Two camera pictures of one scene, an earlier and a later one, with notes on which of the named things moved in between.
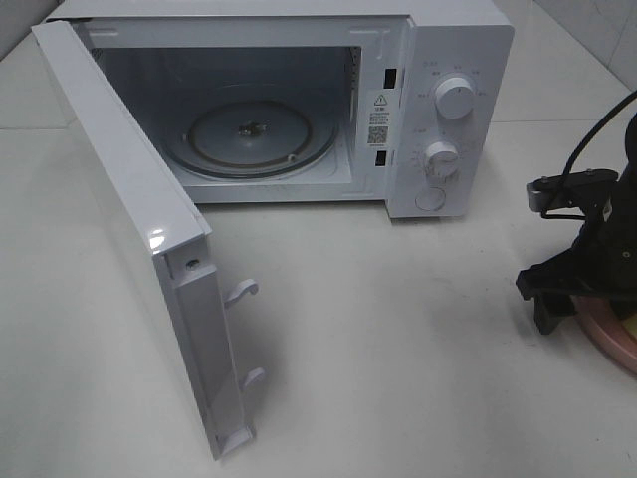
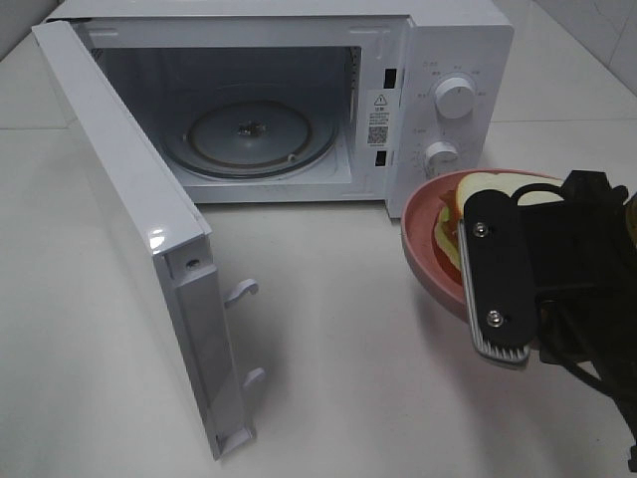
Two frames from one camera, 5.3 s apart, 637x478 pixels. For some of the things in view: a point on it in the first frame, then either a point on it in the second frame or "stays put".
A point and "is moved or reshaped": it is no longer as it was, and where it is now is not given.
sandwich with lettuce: (631, 324) is moved or reshaped
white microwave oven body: (407, 104) stays put
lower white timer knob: (442, 160) stays put
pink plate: (607, 328) is moved or reshaped
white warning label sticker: (379, 119) stays put
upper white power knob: (454, 98) stays put
